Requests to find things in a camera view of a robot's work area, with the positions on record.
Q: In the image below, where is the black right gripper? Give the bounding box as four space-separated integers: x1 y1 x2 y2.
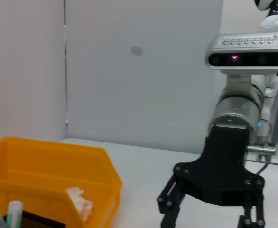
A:
156 125 265 228

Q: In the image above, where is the white paper ball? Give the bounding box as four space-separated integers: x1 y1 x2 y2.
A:
65 187 94 220

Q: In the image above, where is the green utility knife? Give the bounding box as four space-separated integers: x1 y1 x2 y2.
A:
7 201 24 228

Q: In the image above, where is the black mesh pen holder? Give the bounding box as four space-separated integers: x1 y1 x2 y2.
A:
1 210 66 228

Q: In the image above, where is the yellow plastic bin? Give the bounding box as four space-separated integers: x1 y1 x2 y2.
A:
0 136 123 228

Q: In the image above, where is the right gripper cable with plug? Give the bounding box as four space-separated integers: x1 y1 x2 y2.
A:
247 145 278 174

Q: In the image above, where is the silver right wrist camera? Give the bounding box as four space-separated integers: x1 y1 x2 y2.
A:
204 32 278 75

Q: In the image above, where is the grey wall sticker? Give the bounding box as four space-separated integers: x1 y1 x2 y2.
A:
130 45 144 57

